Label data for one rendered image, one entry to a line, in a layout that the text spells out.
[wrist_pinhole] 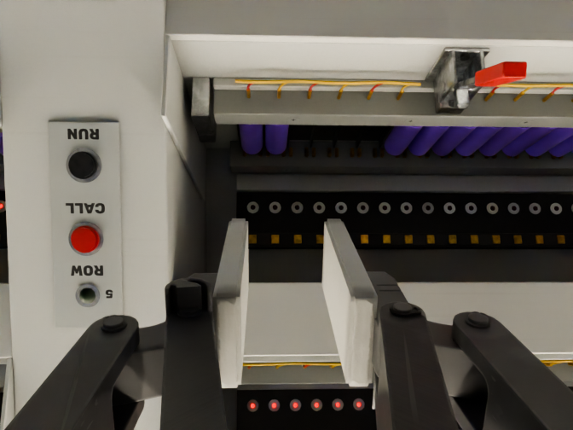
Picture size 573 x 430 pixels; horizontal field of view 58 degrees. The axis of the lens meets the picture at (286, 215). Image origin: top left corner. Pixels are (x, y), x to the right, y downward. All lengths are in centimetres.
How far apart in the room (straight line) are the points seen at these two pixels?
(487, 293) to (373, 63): 16
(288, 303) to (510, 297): 14
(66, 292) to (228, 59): 17
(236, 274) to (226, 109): 22
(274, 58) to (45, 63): 13
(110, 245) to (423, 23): 23
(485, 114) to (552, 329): 15
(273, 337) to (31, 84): 21
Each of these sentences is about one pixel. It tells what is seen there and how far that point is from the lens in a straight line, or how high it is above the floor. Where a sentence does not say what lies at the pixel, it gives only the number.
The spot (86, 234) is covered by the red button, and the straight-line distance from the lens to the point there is 32.
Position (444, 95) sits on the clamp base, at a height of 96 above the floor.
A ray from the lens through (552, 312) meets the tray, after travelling 38.
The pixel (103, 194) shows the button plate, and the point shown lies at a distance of 32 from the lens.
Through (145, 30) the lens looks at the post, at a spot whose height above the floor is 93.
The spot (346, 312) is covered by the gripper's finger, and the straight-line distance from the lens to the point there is 15.
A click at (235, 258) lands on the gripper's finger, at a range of 17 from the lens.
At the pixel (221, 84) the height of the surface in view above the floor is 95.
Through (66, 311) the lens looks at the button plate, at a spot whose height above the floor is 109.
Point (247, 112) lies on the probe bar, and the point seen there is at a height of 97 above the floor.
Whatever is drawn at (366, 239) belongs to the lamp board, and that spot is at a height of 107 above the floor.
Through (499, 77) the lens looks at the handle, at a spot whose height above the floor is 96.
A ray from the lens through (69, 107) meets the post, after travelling 33.
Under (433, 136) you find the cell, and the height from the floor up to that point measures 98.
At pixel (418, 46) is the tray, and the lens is 34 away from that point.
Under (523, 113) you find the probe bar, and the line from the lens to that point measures 40.
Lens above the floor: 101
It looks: 5 degrees up
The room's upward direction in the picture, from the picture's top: 180 degrees counter-clockwise
